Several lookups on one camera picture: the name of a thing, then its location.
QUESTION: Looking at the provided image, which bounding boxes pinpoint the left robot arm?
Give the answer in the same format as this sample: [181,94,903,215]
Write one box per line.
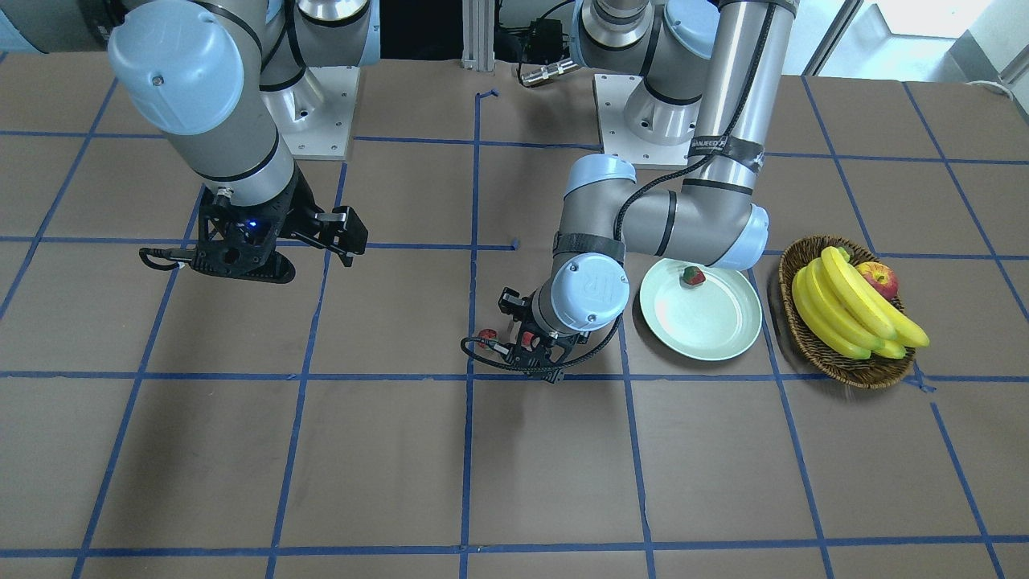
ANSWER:
[478,1,800,375]

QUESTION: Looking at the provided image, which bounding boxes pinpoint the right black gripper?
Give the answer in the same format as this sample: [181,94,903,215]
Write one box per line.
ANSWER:
[209,165,368,268]

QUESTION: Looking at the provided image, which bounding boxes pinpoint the wicker basket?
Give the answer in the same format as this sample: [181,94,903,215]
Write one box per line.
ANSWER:
[777,234,916,389]

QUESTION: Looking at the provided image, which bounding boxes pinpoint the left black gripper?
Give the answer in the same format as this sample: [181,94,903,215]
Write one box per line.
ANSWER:
[498,287,588,363]

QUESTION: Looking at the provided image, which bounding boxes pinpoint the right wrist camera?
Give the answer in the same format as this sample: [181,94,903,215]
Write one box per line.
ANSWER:
[190,188,297,285]

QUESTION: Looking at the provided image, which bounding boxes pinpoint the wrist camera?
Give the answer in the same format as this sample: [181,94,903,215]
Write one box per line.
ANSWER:
[190,188,297,285]
[502,320,580,384]

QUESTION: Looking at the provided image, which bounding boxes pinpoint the red apple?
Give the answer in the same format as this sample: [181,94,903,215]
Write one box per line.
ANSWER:
[855,261,898,300]

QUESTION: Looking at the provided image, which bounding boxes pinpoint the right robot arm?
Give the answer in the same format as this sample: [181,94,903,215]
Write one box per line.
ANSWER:
[108,1,381,285]

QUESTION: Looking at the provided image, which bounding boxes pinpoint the yellow banana bunch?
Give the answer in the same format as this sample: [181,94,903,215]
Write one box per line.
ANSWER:
[793,246,930,360]

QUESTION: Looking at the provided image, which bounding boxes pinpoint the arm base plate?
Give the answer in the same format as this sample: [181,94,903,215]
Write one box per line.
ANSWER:
[594,74,699,170]
[262,66,363,161]

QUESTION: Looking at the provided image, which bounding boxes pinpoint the light green plate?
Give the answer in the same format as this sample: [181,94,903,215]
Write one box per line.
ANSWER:
[639,259,762,360]

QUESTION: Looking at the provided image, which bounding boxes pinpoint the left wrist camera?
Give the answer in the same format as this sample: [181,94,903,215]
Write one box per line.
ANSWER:
[502,320,580,384]

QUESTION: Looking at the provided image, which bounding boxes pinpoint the aluminium frame post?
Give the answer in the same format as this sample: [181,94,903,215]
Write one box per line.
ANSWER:
[460,0,496,73]

